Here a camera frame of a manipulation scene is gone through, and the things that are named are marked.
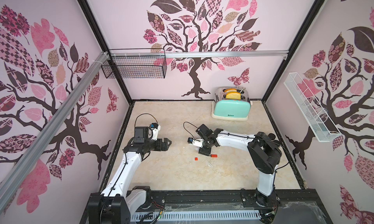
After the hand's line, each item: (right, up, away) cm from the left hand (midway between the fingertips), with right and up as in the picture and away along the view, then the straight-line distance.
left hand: (163, 145), depth 82 cm
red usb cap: (+19, -10, +5) cm, 22 cm away
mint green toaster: (+44, +25, +14) cm, 52 cm away
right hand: (+24, -4, +10) cm, 26 cm away
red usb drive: (+30, -8, +6) cm, 32 cm away
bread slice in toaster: (+45, +32, +14) cm, 57 cm away
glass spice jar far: (+66, +4, +5) cm, 67 cm away
